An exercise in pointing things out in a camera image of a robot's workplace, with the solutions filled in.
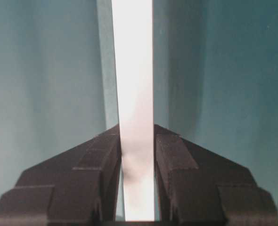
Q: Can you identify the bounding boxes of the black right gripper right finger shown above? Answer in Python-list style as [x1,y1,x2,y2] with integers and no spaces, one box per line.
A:
[154,125,278,226]

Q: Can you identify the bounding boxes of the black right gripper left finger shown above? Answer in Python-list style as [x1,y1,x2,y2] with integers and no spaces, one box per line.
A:
[0,126,121,226]

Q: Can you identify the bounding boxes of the white wooden board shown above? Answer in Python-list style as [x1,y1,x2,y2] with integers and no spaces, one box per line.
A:
[112,0,155,221]

